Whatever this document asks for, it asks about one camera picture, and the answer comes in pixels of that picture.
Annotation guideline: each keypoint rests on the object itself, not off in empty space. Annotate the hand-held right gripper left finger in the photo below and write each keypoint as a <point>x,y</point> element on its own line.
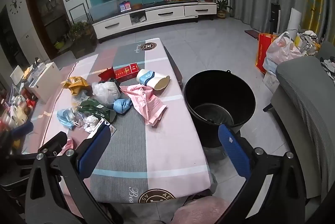
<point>94,150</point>

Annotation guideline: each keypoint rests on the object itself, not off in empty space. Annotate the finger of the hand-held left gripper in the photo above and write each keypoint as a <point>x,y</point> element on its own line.
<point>24,128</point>
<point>56,139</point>

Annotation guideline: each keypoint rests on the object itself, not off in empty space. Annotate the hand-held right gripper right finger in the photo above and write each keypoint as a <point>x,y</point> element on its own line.
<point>233,153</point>

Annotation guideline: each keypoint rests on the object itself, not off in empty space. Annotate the blue face mask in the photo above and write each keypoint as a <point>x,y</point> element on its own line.
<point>65,116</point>

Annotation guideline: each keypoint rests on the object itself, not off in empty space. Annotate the white tissue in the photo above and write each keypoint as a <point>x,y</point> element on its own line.
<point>91,122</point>

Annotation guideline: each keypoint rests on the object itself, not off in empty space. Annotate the green packet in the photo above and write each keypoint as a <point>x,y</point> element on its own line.
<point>91,107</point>

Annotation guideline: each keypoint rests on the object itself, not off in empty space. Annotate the blue textured wrapper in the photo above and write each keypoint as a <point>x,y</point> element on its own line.
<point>121,106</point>

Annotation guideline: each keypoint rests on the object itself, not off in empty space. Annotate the black plastic bucket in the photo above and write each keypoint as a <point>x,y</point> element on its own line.
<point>219,98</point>

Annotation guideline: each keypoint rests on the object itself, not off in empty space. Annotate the yellow snack bag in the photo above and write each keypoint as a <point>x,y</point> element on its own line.
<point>78,84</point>

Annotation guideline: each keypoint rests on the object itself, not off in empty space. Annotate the pink plastic bag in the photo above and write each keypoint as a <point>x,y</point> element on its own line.
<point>146,103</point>

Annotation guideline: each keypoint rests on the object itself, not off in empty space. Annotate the red wrapper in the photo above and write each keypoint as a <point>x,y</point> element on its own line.
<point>106,74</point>

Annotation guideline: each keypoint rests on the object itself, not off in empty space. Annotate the red cigarette box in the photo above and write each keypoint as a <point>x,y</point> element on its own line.
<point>125,72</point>

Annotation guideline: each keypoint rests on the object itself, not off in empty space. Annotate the white and blue paper cup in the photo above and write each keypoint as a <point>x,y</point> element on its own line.
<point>149,78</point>

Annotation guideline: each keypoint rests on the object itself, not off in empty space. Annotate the pile of assorted packages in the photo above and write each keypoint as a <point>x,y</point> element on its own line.
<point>15,106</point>

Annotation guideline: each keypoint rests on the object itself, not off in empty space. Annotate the white storage box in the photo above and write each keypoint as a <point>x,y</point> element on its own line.
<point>48,82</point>

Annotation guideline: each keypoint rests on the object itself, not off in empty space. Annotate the checked pink grey tablecloth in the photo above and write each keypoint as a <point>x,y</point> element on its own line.
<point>157,161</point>

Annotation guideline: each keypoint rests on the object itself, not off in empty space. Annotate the person's pink pajama leg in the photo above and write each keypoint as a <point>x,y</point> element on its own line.
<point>201,212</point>

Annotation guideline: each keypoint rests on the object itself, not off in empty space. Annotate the white cardboard box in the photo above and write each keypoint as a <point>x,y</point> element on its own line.
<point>271,82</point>

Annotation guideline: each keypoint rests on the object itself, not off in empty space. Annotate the grey sofa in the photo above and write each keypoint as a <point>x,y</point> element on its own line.
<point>301,98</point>

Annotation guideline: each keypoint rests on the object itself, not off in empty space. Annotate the small green pot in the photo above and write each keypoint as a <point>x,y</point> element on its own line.
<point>59,45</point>

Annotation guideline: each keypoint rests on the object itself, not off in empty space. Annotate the large bushy potted plant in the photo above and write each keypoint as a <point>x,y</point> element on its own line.
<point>81,40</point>

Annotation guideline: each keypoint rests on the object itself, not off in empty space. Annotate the red shopping bag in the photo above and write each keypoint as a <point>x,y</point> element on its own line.
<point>261,54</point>

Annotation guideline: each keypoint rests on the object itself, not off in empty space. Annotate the large white plastic bag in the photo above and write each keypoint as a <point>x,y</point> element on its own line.
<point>282,54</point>

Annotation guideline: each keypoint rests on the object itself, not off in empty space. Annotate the dark red doormat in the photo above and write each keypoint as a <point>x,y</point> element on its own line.
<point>253,33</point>

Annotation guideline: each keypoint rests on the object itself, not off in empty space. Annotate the crumpled clothes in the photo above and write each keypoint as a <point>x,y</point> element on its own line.
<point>328,64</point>

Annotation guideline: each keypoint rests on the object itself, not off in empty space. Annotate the black and white cloth pile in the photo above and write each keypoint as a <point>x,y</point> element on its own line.
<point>308,40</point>

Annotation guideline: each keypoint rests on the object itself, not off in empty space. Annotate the glass aquarium tank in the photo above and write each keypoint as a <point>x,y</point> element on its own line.
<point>104,12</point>

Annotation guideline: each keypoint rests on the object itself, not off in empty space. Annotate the small potted plant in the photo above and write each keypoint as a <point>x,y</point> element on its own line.
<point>222,10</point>

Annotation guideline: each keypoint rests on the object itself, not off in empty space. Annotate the white tower appliance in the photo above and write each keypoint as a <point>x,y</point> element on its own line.
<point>294,21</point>

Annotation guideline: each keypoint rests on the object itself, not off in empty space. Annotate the black upright vacuum cleaner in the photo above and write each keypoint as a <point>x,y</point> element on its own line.
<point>274,12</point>

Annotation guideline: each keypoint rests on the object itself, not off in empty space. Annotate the white television cabinet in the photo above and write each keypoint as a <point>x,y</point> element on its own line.
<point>157,16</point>

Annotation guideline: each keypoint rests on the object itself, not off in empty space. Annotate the black wall clock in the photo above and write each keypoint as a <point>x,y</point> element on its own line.
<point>16,3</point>

